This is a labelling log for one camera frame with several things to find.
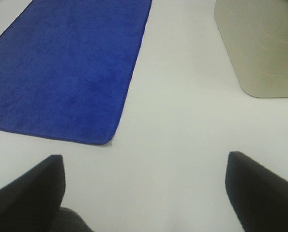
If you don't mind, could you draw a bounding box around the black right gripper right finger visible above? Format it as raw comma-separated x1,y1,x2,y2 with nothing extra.
225,151,288,232

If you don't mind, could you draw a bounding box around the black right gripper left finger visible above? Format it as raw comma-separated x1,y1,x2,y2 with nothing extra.
0,155,66,232

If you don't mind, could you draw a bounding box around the blue towel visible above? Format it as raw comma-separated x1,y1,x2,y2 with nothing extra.
0,0,152,145

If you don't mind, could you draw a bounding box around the beige storage box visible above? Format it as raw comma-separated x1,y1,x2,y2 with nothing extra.
214,0,288,98

